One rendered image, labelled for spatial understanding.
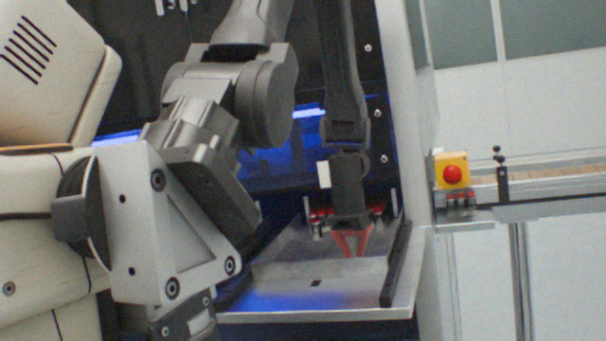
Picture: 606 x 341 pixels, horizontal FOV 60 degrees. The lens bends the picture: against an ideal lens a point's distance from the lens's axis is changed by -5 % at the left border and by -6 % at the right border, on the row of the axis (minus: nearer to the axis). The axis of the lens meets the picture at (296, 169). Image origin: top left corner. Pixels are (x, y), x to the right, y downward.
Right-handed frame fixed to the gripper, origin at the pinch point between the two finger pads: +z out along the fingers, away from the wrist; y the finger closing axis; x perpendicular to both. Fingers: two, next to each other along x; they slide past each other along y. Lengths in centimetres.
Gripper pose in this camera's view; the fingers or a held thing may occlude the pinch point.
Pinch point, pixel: (355, 262)
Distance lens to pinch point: 101.6
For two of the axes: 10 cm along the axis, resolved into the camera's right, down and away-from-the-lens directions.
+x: -9.4, 1.0, 3.1
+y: 3.1, -0.7, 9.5
